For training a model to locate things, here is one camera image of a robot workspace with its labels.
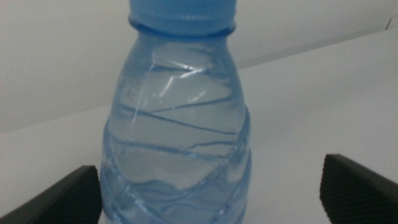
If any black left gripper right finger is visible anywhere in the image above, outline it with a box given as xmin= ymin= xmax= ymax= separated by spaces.
xmin=319 ymin=154 xmax=398 ymax=224

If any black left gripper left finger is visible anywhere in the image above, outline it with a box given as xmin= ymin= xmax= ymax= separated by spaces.
xmin=0 ymin=165 xmax=103 ymax=224

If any clear water bottle blue cap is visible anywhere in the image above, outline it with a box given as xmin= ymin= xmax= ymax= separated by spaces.
xmin=99 ymin=0 xmax=252 ymax=224

